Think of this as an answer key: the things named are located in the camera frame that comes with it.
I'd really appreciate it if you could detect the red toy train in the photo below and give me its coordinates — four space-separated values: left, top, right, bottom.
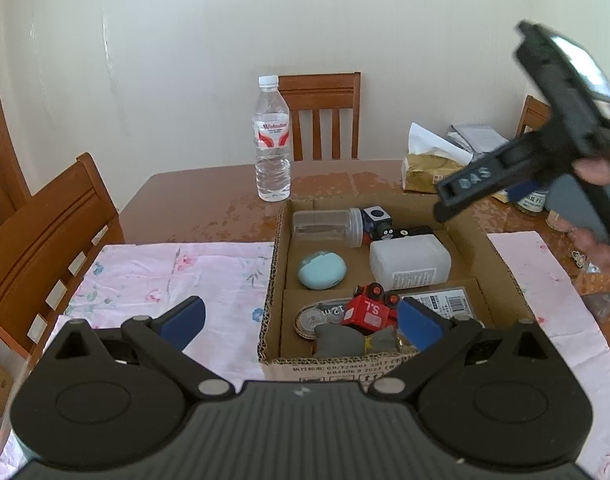
341 282 401 335

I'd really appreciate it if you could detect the white plastic bottle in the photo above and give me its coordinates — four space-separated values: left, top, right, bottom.
369 234 451 290

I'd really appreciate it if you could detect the black toy train blue cube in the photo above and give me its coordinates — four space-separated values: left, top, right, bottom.
360 206 433 245

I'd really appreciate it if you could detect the light blue earbud case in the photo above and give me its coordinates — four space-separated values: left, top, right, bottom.
297 252 347 290

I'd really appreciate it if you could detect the clear plastic jar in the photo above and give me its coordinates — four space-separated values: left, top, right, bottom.
292 208 363 248

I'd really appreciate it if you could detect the person's right hand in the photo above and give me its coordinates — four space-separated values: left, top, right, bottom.
564 148 610 273

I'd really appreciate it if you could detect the wooden chair far right corner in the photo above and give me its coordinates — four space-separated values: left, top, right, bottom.
516 96 552 138

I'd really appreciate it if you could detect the cardboard box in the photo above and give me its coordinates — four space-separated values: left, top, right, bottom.
257 194 532 385

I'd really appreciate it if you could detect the small glass jar black lid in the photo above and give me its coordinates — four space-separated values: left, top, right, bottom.
514 188 548 216

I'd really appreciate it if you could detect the stack of papers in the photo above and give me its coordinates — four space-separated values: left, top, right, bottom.
451 124 508 153

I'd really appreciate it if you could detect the wooden chair at left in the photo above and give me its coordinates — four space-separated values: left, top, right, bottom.
0 153 124 359

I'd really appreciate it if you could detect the wooden chair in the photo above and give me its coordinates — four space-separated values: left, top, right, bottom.
0 153 124 359
277 71 363 162

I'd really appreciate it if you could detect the gold tissue pack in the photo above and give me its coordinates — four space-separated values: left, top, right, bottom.
401 122 473 194

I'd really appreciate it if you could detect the clear water bottle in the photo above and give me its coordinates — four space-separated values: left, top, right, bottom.
252 75 291 203

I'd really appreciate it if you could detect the wooden chair at far side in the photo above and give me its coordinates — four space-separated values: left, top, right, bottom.
277 71 363 162

